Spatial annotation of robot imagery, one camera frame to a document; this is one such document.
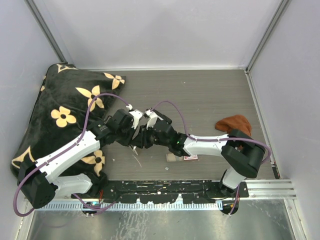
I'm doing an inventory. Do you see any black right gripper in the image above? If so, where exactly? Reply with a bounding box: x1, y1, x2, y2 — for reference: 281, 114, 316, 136
130, 123, 171, 149

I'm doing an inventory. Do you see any red white staple box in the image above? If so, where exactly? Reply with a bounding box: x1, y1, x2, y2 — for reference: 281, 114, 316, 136
166, 153, 199, 163

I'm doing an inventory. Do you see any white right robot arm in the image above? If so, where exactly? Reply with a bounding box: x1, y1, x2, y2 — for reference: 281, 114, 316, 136
131, 110, 266, 197

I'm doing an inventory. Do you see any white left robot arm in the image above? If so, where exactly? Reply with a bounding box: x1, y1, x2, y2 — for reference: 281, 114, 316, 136
18, 109, 144, 209

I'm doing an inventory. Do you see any orange brown cloth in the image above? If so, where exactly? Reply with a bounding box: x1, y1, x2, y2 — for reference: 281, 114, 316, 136
215, 114, 252, 136

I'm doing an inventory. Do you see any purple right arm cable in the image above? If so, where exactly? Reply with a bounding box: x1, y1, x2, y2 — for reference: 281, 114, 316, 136
150, 100, 272, 166

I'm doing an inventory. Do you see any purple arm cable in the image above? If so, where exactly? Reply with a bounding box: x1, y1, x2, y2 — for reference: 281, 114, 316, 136
150, 100, 272, 166
13, 93, 133, 217

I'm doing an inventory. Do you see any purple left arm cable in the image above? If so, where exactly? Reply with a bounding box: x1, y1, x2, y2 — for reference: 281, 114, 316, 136
13, 93, 133, 217

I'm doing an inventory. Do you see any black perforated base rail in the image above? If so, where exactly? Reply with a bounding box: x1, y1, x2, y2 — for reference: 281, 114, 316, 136
78, 180, 235, 204

